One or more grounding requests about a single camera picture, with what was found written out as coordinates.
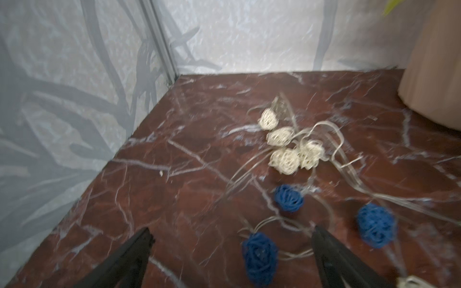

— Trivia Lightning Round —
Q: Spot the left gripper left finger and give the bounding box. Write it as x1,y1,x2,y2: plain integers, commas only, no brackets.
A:
74,227,155,288

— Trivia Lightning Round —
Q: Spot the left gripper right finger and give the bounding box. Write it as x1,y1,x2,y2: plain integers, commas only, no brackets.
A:
312,226,394,288

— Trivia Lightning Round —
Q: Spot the potted white flower plant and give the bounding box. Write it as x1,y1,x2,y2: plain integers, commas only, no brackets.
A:
398,1,461,130

